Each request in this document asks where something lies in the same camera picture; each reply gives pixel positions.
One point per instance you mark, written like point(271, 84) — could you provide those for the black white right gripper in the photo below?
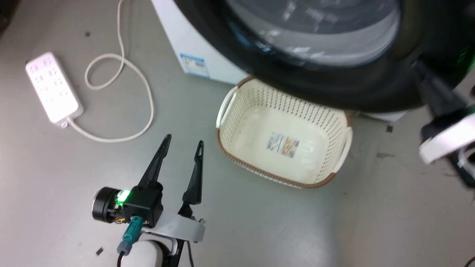
point(451, 139)

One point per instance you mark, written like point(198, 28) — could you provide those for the paper label sticker with barcode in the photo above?
point(282, 145)

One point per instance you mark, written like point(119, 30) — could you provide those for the white power strip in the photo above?
point(53, 87)

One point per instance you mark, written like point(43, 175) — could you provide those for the blue energy label sticker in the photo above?
point(194, 65)

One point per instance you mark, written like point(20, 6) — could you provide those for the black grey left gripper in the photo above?
point(143, 205)

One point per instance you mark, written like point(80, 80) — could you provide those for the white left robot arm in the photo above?
point(148, 256)

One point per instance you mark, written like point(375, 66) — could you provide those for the white washing machine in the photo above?
point(193, 40)

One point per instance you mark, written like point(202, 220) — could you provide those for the dark round washing machine door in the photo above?
point(334, 48)

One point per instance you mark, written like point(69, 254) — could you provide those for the cream plastic laundry basket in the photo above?
point(284, 135)

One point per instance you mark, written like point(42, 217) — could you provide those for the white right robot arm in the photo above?
point(465, 167)

